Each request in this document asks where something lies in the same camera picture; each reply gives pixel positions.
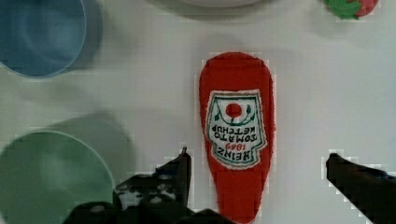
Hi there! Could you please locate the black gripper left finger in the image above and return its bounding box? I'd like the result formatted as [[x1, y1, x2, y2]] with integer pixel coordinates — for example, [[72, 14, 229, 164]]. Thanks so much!
[[112, 147, 191, 215]]

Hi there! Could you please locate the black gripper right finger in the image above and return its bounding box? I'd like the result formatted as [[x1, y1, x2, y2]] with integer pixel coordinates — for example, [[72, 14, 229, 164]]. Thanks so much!
[[326, 153, 396, 224]]

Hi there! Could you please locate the red plush ketchup bottle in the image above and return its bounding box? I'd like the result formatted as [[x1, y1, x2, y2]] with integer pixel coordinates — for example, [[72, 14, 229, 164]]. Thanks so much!
[[199, 52, 276, 224]]

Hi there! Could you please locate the green metal pot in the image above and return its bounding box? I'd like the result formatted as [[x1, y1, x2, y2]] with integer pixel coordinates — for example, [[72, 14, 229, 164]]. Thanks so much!
[[0, 118, 133, 224]]

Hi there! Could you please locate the blue cup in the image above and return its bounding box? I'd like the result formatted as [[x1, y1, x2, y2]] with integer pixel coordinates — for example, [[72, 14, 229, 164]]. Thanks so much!
[[0, 0, 103, 78]]

